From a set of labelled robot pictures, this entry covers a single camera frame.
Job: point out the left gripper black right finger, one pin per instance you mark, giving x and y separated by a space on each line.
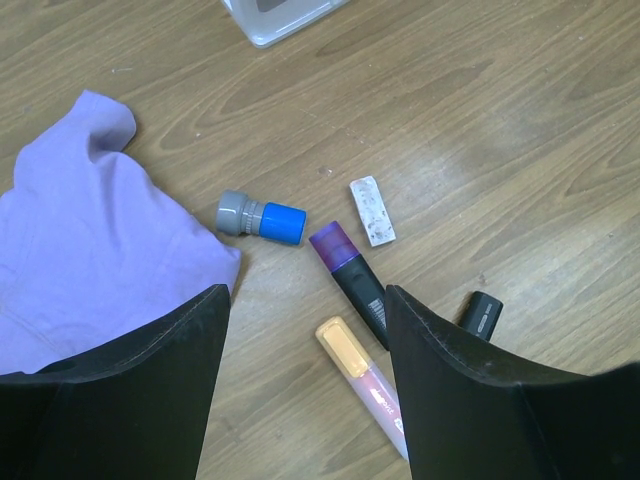
472 410

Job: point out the purple black highlighter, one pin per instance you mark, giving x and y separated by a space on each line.
354 276

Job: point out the white eraser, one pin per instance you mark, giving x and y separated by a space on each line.
372 211

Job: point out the orange pink highlighter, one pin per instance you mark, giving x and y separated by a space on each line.
365 378

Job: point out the blue black highlighter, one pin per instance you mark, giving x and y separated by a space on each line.
481 315

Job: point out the white plastic drawer organizer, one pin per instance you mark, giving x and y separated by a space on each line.
268 22

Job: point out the purple cloth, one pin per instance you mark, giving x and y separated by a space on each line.
91 249

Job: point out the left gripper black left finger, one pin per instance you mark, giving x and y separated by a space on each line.
136 407

